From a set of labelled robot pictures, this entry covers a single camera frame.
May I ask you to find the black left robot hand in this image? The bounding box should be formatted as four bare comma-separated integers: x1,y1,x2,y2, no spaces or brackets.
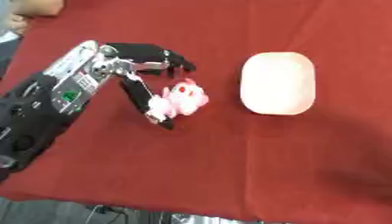
94,42,198,131

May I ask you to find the pink and white soft toy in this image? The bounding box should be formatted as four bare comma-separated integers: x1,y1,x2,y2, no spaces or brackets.
145,77,212,123

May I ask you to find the tan cardboard box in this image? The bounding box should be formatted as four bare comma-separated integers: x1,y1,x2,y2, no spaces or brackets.
10,0,67,18

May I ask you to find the person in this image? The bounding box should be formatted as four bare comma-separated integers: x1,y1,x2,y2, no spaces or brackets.
0,0,31,79

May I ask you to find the black cable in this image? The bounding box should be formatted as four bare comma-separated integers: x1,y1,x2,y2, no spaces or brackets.
82,204,135,224

